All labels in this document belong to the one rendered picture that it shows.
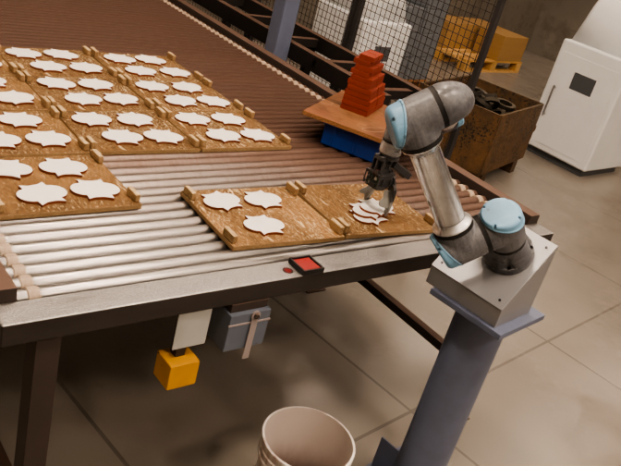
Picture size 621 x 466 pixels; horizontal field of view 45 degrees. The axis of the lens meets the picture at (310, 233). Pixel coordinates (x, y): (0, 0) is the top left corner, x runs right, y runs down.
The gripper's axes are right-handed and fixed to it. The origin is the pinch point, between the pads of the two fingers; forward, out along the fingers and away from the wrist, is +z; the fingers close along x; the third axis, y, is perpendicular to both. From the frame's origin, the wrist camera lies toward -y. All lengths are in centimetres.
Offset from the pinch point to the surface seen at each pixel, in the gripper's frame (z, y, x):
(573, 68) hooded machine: 8, -450, -198
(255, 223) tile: 2, 50, -2
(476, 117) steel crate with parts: 42, -292, -172
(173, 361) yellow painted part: 26, 88, 22
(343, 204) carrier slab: 2.6, 7.9, -7.9
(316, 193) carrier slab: 2.6, 12.6, -17.2
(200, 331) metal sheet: 18, 81, 21
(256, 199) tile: 1.7, 39.8, -16.2
